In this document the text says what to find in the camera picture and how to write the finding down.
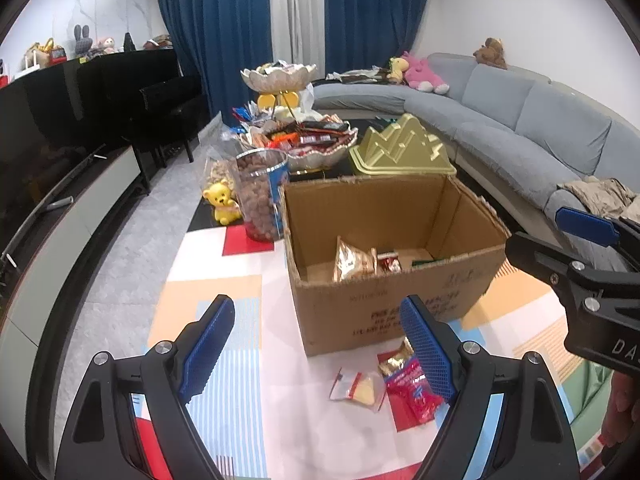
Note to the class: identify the white sheer curtain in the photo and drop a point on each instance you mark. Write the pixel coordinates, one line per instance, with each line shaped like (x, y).
(297, 10)

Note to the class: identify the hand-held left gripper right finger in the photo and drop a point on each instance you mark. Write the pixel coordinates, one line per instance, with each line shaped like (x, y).
(425, 350)

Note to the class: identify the red snack packet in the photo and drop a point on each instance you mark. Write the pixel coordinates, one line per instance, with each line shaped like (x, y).
(412, 397)

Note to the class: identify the pile of wrapped snacks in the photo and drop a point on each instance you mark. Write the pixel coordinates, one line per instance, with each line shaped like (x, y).
(300, 137)

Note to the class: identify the clear bag of nuts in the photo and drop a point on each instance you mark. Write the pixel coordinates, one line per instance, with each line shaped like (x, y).
(219, 170)

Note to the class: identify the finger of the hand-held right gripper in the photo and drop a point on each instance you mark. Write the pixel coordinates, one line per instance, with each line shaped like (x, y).
(540, 255)
(585, 222)

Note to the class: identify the wide blue curtain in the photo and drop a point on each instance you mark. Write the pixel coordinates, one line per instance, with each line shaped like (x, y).
(215, 35)

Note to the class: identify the gold and white ornament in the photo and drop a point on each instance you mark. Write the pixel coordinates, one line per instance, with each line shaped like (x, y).
(47, 50)

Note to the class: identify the brown cardboard box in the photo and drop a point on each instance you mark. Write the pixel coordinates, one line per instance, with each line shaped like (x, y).
(350, 320)

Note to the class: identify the white and yellow snack packet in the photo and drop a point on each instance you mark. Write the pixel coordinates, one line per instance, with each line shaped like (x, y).
(362, 390)

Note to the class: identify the person's right hand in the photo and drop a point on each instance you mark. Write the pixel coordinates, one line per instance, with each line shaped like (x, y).
(622, 410)

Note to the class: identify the grey tv console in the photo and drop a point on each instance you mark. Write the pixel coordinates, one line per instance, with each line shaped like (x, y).
(75, 220)

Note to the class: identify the small gold snack packet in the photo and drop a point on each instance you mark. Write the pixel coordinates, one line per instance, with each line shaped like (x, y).
(395, 362)

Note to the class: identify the red and silver candy packet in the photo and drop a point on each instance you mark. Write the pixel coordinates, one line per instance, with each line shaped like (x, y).
(390, 262)

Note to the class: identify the dark green flat packet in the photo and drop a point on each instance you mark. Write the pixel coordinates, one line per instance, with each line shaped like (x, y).
(425, 262)

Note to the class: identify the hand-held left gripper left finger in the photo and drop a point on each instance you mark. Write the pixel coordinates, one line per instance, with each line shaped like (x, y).
(205, 355)

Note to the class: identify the clothes heap on sofa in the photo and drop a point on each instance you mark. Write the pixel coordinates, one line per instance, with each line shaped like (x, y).
(357, 76)

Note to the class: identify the brown plush toy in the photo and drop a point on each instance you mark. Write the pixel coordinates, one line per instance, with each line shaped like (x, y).
(492, 52)

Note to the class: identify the grey corner sofa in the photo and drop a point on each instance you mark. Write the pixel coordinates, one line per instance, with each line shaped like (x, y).
(500, 140)

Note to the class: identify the clear snack jar blue label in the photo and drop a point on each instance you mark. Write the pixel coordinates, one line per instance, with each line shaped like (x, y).
(257, 195)

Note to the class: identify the pink doll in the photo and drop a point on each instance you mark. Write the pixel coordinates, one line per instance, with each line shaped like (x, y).
(106, 45)

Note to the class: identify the gold mountain lid snack container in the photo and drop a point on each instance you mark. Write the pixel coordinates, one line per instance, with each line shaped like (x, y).
(400, 150)

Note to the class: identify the black flat television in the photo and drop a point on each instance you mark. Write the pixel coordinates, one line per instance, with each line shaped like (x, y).
(35, 150)

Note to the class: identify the pink plush toy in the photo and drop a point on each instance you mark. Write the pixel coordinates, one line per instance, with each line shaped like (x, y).
(420, 72)

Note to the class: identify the yellow plush toy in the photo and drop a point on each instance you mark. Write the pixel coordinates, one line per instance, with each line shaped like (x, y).
(397, 67)

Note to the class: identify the black upright piano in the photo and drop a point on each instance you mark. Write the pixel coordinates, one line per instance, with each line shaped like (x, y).
(150, 75)

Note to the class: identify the yellow bear figurine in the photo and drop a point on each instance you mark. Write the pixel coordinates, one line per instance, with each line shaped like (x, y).
(222, 202)

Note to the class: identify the colourful patchwork tablecloth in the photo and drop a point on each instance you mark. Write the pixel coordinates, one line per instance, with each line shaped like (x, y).
(215, 270)

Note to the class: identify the beige quilted jacket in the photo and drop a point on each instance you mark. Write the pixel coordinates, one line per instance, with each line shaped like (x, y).
(600, 192)

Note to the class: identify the silver tiered snack dish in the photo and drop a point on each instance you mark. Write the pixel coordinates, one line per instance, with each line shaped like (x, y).
(310, 158)

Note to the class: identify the black metronome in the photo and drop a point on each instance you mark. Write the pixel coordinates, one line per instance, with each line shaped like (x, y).
(129, 42)

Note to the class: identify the large gold foil snack bag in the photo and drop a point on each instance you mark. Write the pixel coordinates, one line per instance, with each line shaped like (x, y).
(352, 260)

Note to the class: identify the grey bunny plush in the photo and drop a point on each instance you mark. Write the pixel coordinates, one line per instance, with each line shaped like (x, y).
(84, 42)

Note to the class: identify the small heap of candies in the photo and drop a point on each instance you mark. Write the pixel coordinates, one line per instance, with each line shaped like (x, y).
(275, 66)

